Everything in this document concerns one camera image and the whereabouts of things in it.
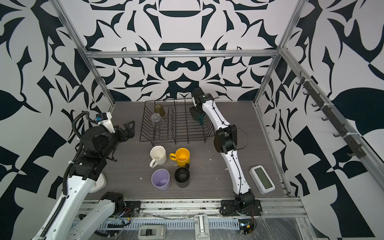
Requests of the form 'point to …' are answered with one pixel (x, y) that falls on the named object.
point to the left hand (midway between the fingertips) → (125, 121)
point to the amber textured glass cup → (159, 108)
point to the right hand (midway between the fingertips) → (198, 109)
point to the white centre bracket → (201, 227)
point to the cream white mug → (158, 154)
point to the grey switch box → (152, 232)
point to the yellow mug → (182, 156)
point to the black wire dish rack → (167, 120)
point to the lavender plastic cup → (160, 178)
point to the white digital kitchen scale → (261, 179)
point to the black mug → (182, 174)
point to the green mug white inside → (200, 118)
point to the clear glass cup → (157, 118)
